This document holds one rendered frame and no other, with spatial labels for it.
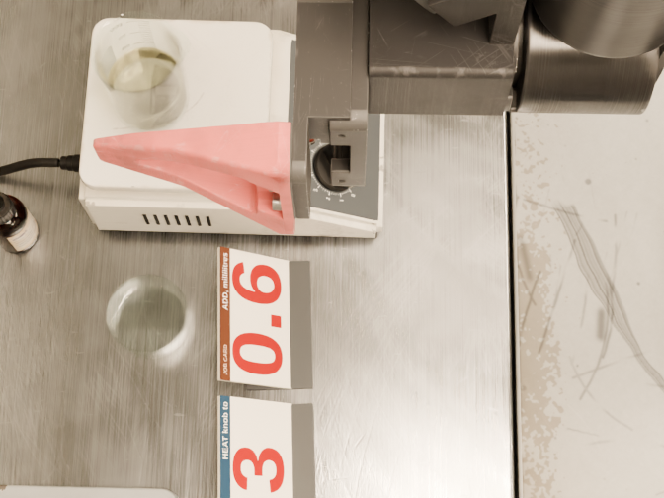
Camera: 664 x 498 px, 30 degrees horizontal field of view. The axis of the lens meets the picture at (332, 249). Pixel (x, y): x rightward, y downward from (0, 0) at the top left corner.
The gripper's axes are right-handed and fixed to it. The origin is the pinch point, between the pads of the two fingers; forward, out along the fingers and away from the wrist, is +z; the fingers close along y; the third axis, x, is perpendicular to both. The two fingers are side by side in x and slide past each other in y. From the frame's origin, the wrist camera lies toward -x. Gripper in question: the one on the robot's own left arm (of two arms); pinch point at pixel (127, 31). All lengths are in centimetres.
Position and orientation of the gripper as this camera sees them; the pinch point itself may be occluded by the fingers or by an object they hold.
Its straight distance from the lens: 48.4
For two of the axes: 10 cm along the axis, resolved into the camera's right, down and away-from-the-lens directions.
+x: 0.1, 3.0, 9.6
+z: -10.0, -0.2, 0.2
